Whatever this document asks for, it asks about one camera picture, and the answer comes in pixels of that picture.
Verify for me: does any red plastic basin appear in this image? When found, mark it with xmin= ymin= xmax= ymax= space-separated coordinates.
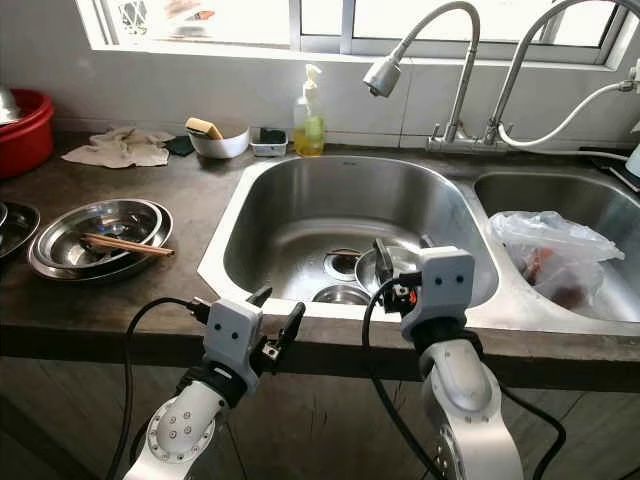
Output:
xmin=0 ymin=88 xmax=55 ymax=181

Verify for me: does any stainless steel double sink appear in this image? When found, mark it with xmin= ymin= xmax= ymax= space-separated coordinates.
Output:
xmin=198 ymin=155 xmax=640 ymax=346

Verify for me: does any chrome gooseneck faucet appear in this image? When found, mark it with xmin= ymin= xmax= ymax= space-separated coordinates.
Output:
xmin=482 ymin=0 xmax=640 ymax=151

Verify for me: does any white crumpled cloth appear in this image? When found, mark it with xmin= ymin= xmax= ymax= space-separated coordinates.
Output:
xmin=62 ymin=125 xmax=173 ymax=169

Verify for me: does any small white plastic tray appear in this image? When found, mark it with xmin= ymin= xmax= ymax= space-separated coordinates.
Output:
xmin=249 ymin=127 xmax=288 ymax=158

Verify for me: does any small stainless steel bowl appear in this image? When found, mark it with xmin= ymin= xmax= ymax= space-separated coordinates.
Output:
xmin=311 ymin=284 xmax=373 ymax=306

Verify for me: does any steel dome lid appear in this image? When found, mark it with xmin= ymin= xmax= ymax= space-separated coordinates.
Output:
xmin=0 ymin=88 xmax=23 ymax=126

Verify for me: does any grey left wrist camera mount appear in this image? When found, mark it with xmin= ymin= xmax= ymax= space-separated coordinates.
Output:
xmin=203 ymin=297 xmax=266 ymax=386

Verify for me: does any white sponge holder bowl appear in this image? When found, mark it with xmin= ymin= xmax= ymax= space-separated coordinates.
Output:
xmin=188 ymin=127 xmax=251 ymax=160

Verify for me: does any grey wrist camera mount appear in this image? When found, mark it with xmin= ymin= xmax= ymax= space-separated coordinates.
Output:
xmin=400 ymin=246 xmax=476 ymax=331
xmin=203 ymin=297 xmax=266 ymax=386

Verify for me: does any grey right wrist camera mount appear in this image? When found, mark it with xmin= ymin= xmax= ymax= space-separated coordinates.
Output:
xmin=400 ymin=246 xmax=476 ymax=331

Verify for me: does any yellow sponge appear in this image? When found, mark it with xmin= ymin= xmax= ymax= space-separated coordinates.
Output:
xmin=185 ymin=117 xmax=224 ymax=141

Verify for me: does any wide stainless steel plate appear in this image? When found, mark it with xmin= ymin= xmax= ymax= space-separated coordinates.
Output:
xmin=28 ymin=198 xmax=174 ymax=283

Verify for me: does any clear plastic bag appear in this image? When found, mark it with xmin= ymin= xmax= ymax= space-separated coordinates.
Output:
xmin=488 ymin=210 xmax=626 ymax=311

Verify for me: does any wooden cabinet front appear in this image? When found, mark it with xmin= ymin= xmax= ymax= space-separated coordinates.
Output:
xmin=0 ymin=355 xmax=640 ymax=480

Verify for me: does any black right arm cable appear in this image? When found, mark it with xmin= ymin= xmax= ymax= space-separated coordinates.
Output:
xmin=362 ymin=278 xmax=446 ymax=480
xmin=500 ymin=385 xmax=566 ymax=480

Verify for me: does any yellow dish soap pump bottle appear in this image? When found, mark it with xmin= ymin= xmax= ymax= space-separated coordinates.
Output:
xmin=293 ymin=64 xmax=327 ymax=158

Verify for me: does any white flexible hose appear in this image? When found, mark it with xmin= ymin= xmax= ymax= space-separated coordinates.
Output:
xmin=498 ymin=80 xmax=640 ymax=151

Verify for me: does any green scouring pad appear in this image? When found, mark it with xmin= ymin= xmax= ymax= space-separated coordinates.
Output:
xmin=166 ymin=136 xmax=196 ymax=158

